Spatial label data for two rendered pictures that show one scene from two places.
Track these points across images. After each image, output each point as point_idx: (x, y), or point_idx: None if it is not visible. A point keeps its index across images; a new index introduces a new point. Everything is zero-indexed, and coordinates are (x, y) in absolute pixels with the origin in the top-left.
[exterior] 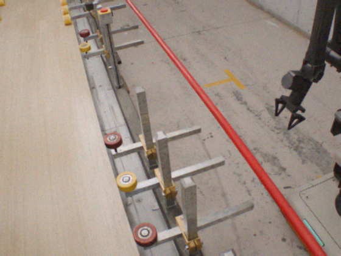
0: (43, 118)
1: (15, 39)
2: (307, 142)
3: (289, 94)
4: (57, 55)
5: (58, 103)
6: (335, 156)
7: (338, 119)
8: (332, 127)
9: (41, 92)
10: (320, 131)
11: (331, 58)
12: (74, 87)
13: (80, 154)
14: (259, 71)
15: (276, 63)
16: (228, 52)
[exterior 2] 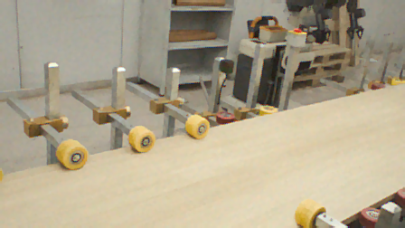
0: (400, 109)
1: (288, 183)
2: (180, 134)
3: (97, 136)
4: (304, 124)
5: (376, 107)
6: (299, 59)
7: (314, 29)
8: (306, 39)
9: (377, 118)
10: (160, 127)
11: (309, 1)
12: (348, 103)
13: (404, 92)
14: (36, 151)
15: (14, 137)
16: None
